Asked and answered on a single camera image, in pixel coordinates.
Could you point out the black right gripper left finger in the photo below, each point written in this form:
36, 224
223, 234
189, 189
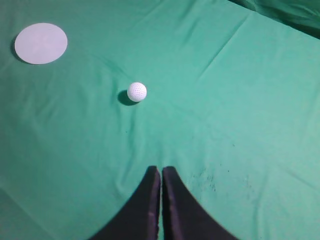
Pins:
138, 219

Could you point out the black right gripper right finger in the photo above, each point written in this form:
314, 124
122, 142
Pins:
182, 216

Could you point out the white dimpled ball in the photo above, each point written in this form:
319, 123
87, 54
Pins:
137, 92

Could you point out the white round plate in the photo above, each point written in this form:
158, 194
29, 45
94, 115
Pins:
40, 43

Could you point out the green table cloth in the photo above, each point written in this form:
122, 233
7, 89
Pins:
233, 103

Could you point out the green backdrop curtain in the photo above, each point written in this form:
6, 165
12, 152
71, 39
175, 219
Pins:
303, 15

